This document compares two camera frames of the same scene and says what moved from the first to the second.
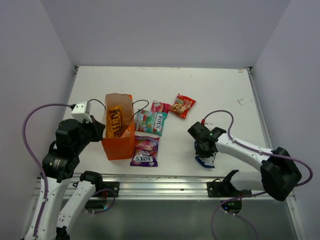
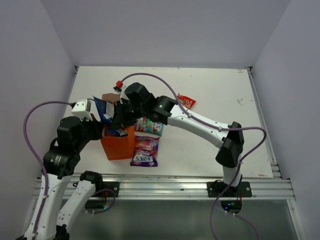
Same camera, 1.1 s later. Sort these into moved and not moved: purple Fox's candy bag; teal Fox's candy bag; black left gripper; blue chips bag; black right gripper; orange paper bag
Moved: black right gripper; blue chips bag
Not moved: black left gripper; purple Fox's candy bag; teal Fox's candy bag; orange paper bag
